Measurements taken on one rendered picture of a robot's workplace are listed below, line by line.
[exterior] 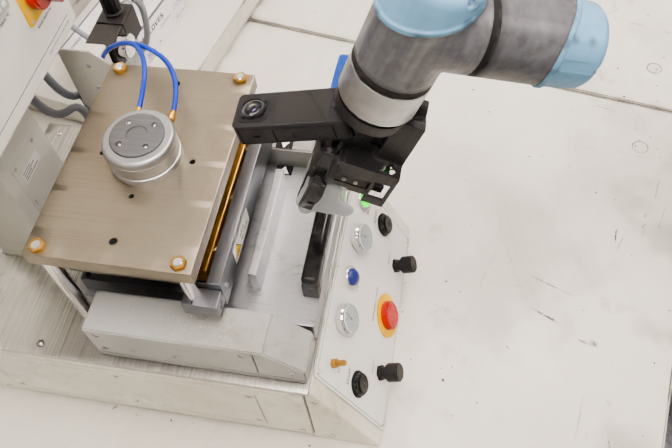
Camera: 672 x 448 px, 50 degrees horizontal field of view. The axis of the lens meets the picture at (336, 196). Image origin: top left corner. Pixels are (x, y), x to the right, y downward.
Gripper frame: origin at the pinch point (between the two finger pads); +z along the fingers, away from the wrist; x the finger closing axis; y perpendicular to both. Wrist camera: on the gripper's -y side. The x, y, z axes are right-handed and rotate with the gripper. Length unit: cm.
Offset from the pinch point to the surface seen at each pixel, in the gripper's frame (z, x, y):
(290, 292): 8.5, -7.1, 2.5
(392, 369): 19.5, -8.3, 19.4
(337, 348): 14.0, -9.8, 10.4
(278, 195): 6.6, 4.0, -1.9
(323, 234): 3.7, -1.1, 4.0
